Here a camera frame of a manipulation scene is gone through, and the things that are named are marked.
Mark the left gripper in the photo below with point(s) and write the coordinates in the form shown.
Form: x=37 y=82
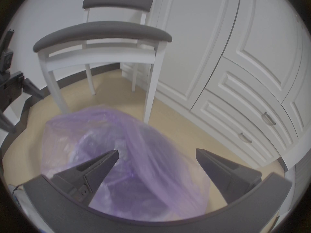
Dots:
x=11 y=88

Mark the grey and white chair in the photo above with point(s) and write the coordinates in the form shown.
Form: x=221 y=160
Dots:
x=102 y=31

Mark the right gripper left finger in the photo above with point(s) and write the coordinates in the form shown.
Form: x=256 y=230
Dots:
x=92 y=172

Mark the white wardrobe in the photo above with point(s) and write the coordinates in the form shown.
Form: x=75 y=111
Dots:
x=230 y=57

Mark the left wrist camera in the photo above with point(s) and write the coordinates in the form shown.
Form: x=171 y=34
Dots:
x=6 y=61

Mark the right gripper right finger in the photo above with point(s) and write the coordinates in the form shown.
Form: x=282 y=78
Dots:
x=218 y=171

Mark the purple plastic bag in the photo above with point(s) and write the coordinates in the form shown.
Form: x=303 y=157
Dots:
x=136 y=159

